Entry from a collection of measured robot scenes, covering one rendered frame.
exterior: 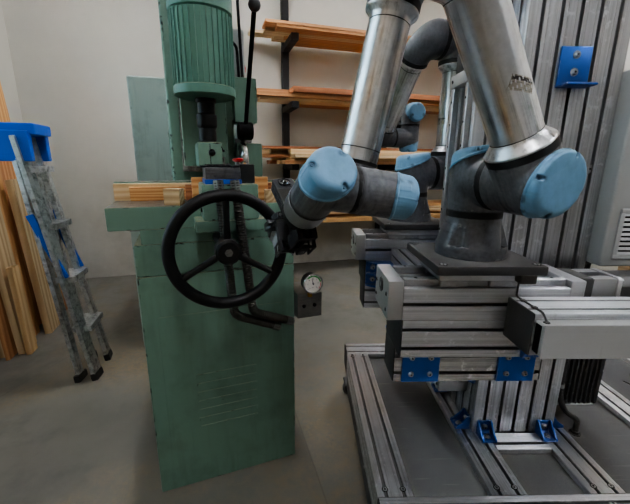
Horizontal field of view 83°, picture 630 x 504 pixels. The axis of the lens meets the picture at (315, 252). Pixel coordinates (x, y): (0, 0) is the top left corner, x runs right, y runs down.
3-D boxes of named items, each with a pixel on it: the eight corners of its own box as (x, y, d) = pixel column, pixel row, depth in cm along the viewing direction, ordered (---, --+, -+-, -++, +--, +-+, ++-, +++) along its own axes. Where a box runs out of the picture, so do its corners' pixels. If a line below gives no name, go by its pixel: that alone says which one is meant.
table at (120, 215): (98, 239, 82) (94, 213, 80) (117, 219, 109) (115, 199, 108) (339, 225, 103) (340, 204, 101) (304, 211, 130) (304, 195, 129)
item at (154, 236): (141, 245, 94) (139, 230, 93) (146, 231, 113) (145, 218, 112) (287, 235, 108) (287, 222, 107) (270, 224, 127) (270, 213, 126)
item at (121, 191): (114, 201, 105) (112, 183, 104) (115, 200, 107) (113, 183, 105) (307, 196, 126) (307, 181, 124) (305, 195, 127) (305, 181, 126)
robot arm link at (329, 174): (366, 196, 50) (307, 187, 47) (337, 225, 60) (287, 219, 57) (363, 147, 52) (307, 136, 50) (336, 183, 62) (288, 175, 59)
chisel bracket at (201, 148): (199, 171, 106) (197, 141, 103) (196, 170, 118) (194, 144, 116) (224, 171, 108) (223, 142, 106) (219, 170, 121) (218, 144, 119)
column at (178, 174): (175, 223, 128) (155, -8, 111) (175, 214, 148) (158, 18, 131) (238, 220, 136) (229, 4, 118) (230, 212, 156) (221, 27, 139)
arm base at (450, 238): (485, 245, 89) (490, 205, 86) (521, 261, 74) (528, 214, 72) (425, 245, 88) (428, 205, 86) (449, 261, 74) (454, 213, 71)
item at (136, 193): (130, 201, 104) (129, 187, 104) (131, 200, 106) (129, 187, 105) (327, 196, 126) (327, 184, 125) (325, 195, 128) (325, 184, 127)
